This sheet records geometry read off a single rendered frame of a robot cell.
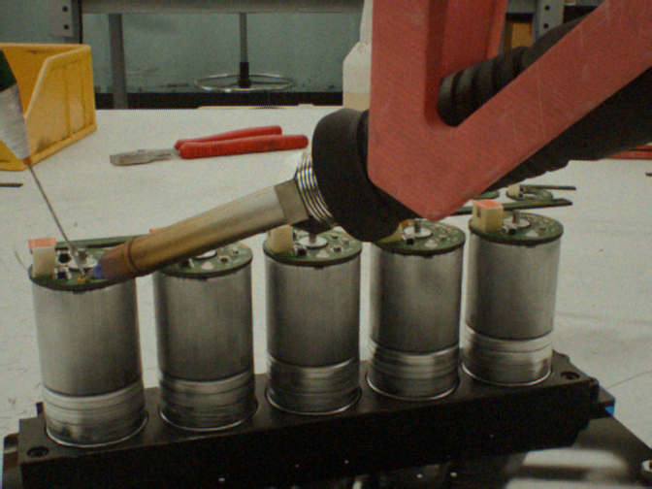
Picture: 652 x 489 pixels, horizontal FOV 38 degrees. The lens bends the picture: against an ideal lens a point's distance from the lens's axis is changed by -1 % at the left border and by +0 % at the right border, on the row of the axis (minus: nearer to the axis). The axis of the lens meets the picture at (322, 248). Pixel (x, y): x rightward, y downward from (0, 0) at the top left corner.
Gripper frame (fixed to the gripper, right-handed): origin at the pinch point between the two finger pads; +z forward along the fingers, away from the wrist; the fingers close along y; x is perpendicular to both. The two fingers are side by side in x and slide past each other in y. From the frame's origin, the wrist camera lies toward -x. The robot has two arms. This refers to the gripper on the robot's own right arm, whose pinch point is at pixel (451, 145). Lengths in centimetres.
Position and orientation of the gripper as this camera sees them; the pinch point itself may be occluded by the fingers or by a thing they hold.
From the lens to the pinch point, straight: 16.4
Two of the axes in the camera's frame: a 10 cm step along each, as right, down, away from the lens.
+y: -4.8, 2.8, -8.3
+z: -3.9, 7.8, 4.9
